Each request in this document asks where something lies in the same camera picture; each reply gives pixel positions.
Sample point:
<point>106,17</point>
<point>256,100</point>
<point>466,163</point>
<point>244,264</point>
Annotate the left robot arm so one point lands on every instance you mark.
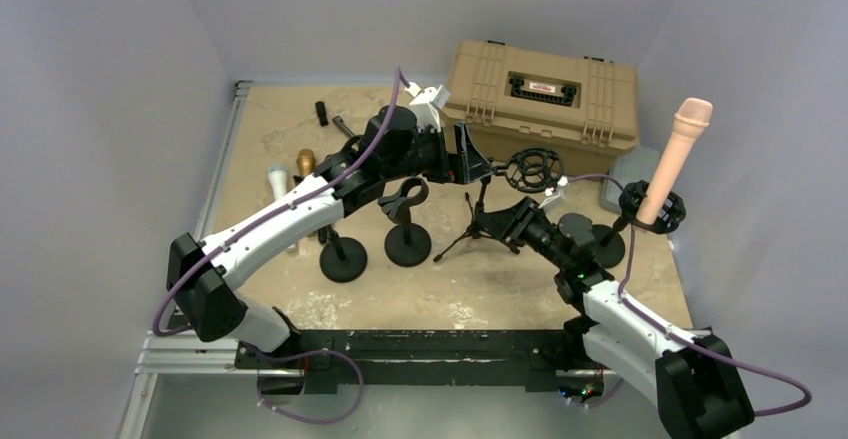
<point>203,275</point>

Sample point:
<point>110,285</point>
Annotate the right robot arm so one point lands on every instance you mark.
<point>689,380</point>

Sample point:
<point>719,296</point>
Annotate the dark metal L bracket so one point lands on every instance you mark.
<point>342,126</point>

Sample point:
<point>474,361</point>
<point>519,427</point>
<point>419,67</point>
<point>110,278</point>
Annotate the grey pad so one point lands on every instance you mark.
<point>639,164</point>

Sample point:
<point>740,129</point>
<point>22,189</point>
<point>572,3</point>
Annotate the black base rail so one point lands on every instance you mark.
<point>537,360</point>

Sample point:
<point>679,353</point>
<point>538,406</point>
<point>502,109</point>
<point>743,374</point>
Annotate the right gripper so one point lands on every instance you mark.
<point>506,223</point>

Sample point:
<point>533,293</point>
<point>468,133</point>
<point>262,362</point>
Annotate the pink microphone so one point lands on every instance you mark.
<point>689,122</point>

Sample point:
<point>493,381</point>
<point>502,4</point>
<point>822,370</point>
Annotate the white microphone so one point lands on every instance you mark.
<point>278,180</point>

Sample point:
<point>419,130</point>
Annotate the gold microphone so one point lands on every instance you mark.
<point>305,162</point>

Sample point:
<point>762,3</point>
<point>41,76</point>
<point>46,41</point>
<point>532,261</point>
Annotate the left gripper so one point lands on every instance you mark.
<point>473,166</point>

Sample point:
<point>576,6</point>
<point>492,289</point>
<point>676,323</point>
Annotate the black tripod shock-mount stand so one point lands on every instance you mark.
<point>530,170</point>

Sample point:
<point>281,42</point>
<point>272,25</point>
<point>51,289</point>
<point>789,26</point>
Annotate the black clip mic stand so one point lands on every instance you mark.
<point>342,259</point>

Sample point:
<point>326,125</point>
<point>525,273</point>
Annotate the small black cylinder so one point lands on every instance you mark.
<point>321,113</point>

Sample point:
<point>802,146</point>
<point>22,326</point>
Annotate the black round-base mic stand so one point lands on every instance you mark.
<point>407,244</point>

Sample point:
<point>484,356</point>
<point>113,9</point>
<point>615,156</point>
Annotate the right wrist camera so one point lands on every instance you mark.
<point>554,195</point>

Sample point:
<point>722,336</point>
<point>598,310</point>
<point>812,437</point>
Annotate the tan plastic case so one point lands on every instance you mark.
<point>585,109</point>

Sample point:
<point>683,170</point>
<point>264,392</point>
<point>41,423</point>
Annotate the black microphone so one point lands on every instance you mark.
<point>330,159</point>

